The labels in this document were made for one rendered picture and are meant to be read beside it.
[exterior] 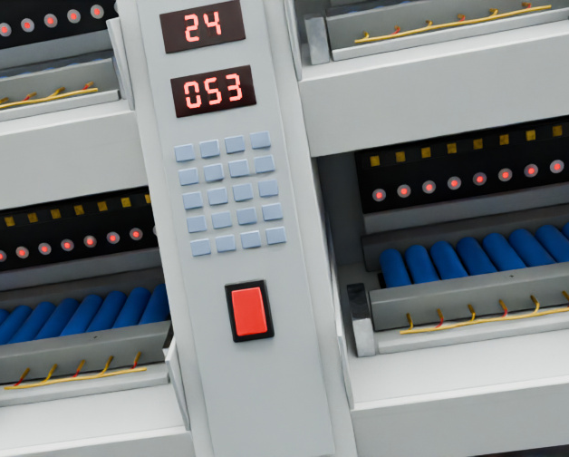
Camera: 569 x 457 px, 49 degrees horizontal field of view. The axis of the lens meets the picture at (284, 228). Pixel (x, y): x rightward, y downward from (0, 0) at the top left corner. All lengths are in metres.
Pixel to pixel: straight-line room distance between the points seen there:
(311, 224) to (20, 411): 0.24
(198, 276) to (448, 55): 0.19
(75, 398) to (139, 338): 0.06
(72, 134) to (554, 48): 0.27
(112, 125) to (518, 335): 0.28
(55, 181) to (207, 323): 0.13
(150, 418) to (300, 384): 0.10
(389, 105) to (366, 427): 0.19
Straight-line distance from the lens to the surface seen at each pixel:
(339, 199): 0.55
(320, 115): 0.36
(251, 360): 0.37
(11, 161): 0.41
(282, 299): 0.36
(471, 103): 0.37
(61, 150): 0.39
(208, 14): 0.37
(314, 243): 0.36
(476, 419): 0.39
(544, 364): 0.40
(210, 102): 0.36
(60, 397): 0.46
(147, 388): 0.44
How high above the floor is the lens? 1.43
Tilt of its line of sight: 3 degrees down
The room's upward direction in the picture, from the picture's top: 9 degrees counter-clockwise
